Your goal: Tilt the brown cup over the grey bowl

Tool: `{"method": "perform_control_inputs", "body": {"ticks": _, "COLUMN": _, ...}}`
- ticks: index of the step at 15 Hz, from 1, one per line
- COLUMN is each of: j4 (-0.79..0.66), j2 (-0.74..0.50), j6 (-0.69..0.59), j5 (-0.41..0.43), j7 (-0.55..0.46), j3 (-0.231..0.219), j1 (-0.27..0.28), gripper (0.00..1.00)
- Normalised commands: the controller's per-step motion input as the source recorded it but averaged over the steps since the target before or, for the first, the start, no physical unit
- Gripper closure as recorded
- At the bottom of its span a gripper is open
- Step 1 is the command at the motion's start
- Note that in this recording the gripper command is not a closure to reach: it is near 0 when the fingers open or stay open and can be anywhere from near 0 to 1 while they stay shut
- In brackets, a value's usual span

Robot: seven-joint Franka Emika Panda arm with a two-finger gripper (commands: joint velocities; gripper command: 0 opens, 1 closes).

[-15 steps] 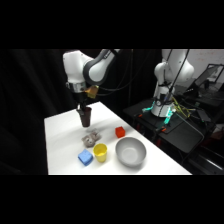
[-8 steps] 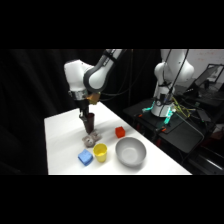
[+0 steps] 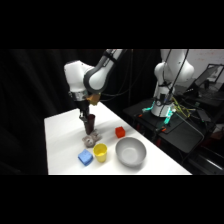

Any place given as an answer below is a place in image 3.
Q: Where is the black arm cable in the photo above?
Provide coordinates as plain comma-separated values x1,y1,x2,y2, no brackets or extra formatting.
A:
99,49,155,103

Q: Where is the red cube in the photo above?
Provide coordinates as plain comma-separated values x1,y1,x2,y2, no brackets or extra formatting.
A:
114,126,127,139

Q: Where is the black robot stand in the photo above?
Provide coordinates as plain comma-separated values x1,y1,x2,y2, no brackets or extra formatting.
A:
122,97,206,155

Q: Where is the grey plush toy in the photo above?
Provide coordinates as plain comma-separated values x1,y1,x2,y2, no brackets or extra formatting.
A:
82,129,103,149

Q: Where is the grey bowl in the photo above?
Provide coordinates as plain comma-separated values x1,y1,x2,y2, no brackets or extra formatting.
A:
115,136,148,168

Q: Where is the yellow green cable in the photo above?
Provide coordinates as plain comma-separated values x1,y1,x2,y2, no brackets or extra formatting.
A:
172,101,196,120

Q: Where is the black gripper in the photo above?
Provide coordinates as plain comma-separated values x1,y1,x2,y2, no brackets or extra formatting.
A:
76,99,92,123

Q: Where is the black curtain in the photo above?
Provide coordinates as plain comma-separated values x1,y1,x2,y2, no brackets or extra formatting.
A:
0,49,164,176

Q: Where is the brown cup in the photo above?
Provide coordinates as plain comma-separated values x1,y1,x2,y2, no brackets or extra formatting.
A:
83,113,97,136

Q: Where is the yellow cup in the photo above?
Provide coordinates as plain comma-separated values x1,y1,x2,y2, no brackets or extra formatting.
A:
92,143,109,164

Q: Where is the black laptop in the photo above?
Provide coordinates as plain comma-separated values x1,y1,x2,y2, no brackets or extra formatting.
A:
194,63,224,92

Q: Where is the blue sponge block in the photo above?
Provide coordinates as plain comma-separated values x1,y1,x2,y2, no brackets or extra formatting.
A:
77,148,95,167

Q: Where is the yellowish wrist camera box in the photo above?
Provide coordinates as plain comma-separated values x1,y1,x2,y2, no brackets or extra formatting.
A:
86,93,102,107

